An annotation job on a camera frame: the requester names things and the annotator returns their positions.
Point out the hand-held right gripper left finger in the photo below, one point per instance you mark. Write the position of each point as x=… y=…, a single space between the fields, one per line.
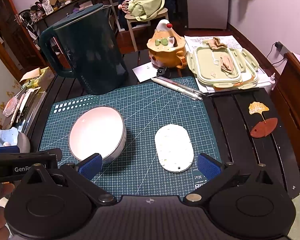
x=90 y=167

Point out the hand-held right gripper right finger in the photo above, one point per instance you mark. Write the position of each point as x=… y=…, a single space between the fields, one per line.
x=208 y=166

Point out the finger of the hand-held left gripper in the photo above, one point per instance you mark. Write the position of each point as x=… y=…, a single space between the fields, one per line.
x=7 y=149

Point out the white ceramic bowl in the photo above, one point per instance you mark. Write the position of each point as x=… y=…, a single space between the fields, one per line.
x=95 y=132

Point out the white oval sponge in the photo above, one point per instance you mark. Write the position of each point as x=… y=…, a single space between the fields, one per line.
x=173 y=147

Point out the pale blue whale figure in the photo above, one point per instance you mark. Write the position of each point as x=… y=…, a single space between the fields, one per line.
x=7 y=136

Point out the stack of books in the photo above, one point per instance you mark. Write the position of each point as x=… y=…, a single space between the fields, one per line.
x=32 y=105

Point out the brown leather fish ornament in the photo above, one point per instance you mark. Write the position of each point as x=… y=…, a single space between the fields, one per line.
x=263 y=128

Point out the yellow ginkgo leaf ornament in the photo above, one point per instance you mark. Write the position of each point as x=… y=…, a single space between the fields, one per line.
x=258 y=107

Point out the green cutting mat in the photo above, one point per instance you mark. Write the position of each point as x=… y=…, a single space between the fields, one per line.
x=145 y=110

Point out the green patterned box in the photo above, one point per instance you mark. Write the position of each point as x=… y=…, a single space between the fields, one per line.
x=42 y=76

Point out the white pen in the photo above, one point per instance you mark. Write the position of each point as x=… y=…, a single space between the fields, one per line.
x=170 y=86
x=180 y=83

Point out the green lid with orange seal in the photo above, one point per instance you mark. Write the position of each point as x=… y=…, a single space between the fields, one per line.
x=240 y=84

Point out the light green container lid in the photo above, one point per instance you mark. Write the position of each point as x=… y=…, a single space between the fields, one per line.
x=210 y=67

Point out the beige cloth piece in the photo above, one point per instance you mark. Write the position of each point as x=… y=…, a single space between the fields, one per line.
x=227 y=63
x=216 y=43

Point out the black clip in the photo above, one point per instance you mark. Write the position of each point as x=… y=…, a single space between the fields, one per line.
x=162 y=71

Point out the small white dropper bottle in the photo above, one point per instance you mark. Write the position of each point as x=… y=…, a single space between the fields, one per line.
x=273 y=81

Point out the brown wooden cabinet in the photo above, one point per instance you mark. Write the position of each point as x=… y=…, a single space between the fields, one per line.
x=292 y=100

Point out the white card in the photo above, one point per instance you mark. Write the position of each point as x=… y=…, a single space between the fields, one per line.
x=143 y=73

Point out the dark green pitcher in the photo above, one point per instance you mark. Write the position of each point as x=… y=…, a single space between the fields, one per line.
x=90 y=52

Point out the white paper sheets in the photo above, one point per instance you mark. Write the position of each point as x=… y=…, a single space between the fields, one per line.
x=197 y=41

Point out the orange ceramic lidded mug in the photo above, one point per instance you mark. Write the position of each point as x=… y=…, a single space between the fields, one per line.
x=165 y=47

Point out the brown wooden door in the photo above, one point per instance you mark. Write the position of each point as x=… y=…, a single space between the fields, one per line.
x=5 y=17

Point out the black power plug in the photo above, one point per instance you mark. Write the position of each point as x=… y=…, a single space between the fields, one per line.
x=278 y=46

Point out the light wooden stool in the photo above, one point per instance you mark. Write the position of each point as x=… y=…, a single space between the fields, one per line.
x=140 y=22

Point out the cluttered dark desk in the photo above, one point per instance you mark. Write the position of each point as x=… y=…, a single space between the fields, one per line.
x=72 y=7

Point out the white grey appliance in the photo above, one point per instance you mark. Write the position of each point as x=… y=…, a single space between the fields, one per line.
x=207 y=2

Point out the light green bag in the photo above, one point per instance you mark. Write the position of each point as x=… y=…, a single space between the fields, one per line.
x=146 y=5

